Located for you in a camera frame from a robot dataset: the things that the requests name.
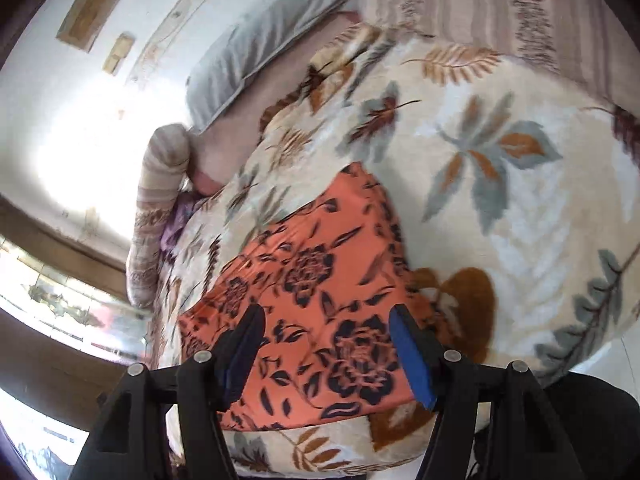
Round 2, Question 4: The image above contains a grey pillow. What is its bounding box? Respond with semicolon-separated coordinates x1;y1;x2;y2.
186;0;356;131

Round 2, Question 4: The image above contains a purple floral cloth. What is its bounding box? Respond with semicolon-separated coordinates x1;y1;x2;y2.
160;191;202;260

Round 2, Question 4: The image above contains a striped floral beige pillow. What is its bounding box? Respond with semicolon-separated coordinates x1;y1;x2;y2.
126;124;190;309

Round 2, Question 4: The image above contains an orange black floral garment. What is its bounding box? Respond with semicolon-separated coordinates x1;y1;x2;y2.
178;162;450;431

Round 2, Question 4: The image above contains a stained glass window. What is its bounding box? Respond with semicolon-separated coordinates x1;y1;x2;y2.
1;237;149;365

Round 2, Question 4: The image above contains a pink brown bed sheet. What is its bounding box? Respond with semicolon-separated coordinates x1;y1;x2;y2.
188;12;360;196

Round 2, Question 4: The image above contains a cream leaf-pattern fleece blanket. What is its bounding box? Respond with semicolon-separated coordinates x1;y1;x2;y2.
152;35;639;478

